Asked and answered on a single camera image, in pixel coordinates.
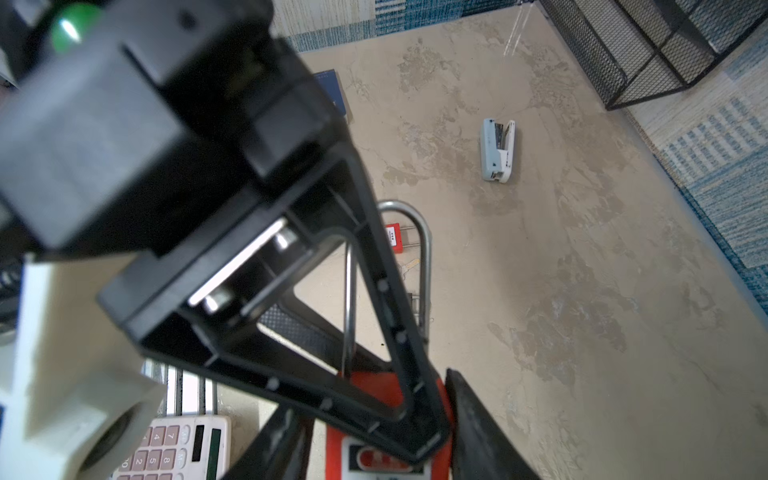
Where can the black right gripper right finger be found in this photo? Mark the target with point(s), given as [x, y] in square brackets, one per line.
[480, 450]

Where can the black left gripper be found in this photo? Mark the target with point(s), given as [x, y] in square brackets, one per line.
[278, 185]

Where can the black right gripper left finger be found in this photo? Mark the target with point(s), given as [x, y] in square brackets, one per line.
[281, 450]

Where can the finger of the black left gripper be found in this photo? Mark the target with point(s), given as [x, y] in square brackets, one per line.
[252, 362]

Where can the red padlock with key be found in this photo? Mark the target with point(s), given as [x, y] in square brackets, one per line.
[402, 237]

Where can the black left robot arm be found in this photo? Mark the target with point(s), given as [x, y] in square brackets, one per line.
[186, 133]

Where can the pink calculator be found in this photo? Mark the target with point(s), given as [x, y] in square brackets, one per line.
[181, 447]

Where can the blue notebook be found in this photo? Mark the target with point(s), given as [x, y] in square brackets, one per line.
[329, 82]

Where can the light blue stapler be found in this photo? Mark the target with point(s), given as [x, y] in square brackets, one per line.
[497, 142]

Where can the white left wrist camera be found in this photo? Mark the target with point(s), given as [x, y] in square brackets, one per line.
[75, 402]

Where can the black wire shelf rack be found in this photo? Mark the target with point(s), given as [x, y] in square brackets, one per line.
[637, 51]

